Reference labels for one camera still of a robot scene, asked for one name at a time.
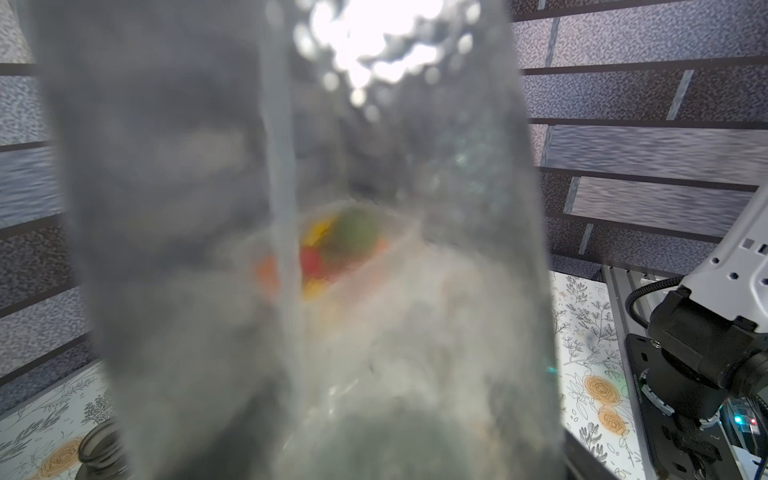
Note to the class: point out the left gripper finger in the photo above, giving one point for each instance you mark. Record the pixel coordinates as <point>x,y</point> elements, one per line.
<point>581,464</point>

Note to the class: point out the grey spray bottle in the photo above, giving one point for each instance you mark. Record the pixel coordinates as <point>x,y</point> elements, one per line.
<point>101,455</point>
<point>308,235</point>

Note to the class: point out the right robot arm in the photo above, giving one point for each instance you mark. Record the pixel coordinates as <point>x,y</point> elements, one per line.
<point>703,356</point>

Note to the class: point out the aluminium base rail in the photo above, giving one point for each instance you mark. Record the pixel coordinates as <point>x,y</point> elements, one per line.
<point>619,285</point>

